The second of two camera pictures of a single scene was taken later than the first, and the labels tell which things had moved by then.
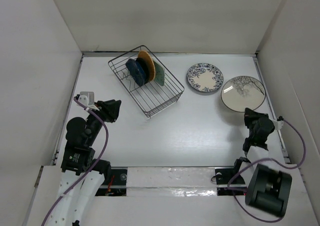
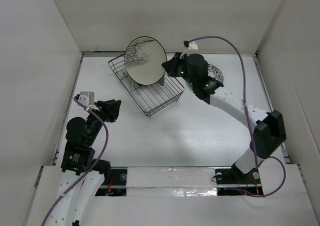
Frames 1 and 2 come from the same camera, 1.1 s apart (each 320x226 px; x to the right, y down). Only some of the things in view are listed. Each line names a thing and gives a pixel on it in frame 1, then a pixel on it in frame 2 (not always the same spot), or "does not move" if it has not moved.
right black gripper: [249, 114] -> [171, 66]
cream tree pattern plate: [242, 92] -> [144, 57]
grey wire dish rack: [152, 87] does not move
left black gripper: [109, 108] does not move
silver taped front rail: [170, 181] does not move
